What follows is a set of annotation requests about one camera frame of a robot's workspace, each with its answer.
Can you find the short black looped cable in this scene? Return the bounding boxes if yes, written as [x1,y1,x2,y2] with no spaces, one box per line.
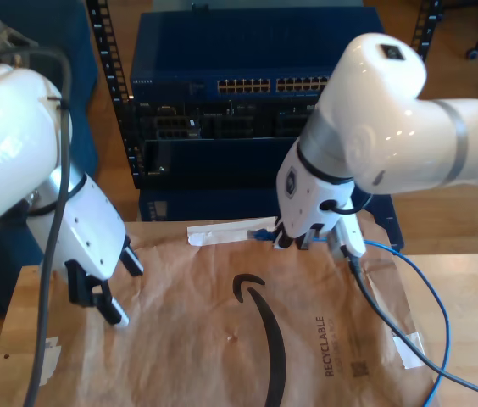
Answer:
[318,192,374,213]

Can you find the black Dell rack server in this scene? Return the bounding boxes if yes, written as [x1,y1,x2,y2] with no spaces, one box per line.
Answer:
[135,98,323,141]

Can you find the long white tape strip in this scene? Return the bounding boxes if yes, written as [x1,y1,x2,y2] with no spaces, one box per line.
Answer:
[186,216,278,247]

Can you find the brown packing paper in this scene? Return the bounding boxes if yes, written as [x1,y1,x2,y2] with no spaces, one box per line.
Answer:
[22,209,443,407]

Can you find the grey cable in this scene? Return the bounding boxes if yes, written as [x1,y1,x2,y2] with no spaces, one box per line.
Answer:
[0,47,74,407]

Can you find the dark blue network device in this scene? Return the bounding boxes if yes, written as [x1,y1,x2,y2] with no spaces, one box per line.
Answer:
[136,186,405,255]

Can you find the short white tape strip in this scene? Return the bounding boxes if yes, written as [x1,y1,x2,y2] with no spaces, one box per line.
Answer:
[391,332,430,369]

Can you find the blue Netgear network switch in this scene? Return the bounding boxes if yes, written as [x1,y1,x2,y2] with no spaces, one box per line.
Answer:
[130,7,388,102]

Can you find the blue sofa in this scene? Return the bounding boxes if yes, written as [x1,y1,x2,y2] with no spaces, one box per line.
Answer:
[0,0,99,317]

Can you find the black camera cable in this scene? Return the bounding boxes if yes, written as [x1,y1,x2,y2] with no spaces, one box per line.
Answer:
[347,249,478,402]

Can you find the black office chair base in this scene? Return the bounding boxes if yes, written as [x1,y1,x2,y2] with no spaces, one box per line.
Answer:
[442,0,478,60]

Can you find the black perforated rack post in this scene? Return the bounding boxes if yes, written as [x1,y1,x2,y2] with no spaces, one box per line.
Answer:
[85,0,143,190]
[410,0,443,63]

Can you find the blue network cable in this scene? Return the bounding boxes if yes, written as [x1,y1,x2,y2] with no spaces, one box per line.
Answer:
[247,227,452,407]

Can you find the white shipping label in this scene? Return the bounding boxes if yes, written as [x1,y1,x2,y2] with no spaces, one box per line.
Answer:
[31,337,63,387]

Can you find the camouflage cloth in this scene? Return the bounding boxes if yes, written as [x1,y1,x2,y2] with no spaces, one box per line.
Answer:
[0,13,39,64]

